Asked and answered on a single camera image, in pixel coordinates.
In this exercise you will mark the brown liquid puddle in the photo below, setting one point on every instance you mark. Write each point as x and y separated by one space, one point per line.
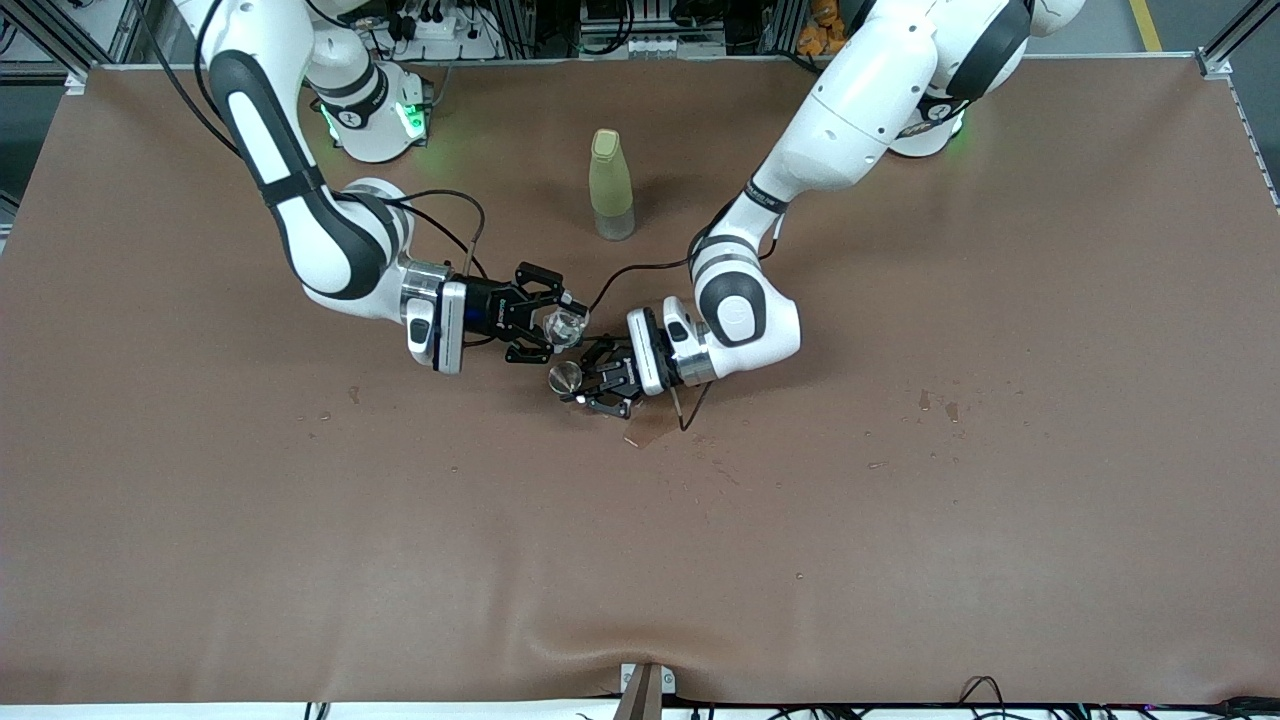
650 430

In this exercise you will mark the white power strip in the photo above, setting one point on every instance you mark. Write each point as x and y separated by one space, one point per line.
650 46
450 45

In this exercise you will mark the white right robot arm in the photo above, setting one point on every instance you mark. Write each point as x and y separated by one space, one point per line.
330 240

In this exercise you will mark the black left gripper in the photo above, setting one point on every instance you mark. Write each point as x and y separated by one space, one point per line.
617 377

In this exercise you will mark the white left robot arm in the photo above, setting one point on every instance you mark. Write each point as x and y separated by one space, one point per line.
860 100

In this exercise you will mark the small clear glass cup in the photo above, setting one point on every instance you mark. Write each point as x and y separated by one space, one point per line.
565 328

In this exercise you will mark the brown table cover mat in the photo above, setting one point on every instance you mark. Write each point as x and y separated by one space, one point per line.
640 560

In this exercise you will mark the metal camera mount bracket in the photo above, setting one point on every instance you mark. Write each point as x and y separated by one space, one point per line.
645 695

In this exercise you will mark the yellow-green bottle shaker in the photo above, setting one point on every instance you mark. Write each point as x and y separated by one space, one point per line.
610 185

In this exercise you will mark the aluminium frame post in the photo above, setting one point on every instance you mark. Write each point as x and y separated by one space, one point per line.
55 40
1235 35

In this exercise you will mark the orange packaged snacks pile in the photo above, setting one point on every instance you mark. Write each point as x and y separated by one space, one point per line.
822 35

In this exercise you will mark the metal double jigger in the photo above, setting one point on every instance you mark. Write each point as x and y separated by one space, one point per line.
565 378

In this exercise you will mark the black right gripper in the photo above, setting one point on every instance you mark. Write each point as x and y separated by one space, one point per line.
486 308

